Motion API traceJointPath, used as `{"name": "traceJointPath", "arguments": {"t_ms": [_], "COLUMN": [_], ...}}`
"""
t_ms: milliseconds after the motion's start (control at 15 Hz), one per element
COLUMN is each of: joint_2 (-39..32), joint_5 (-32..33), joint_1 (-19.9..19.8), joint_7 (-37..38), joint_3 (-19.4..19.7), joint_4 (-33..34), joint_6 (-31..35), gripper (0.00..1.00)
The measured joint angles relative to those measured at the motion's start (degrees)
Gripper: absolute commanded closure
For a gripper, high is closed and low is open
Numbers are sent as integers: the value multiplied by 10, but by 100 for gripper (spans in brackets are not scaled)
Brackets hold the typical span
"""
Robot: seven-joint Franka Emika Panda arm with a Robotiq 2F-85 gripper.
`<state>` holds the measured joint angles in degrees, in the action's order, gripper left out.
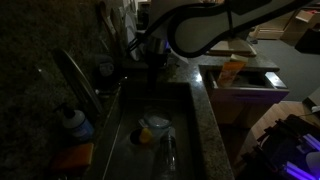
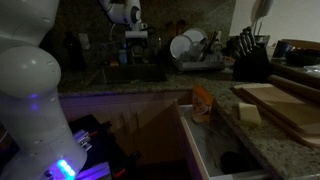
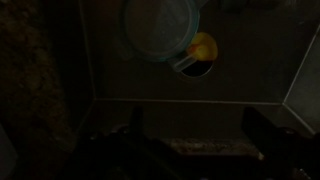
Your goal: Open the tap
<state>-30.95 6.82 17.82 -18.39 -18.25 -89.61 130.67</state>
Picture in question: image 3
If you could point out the stainless steel sink basin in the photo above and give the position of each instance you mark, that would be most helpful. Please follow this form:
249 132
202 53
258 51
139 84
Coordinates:
246 76

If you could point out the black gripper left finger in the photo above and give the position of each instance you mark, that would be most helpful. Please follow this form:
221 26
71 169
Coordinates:
136 120

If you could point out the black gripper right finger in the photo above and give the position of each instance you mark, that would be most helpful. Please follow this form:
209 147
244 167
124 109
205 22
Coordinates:
256 125

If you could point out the clear plastic measuring cup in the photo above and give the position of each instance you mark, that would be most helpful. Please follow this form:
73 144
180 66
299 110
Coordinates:
160 30

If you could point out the small yellow toy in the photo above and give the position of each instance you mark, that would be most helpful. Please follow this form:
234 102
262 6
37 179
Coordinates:
205 45

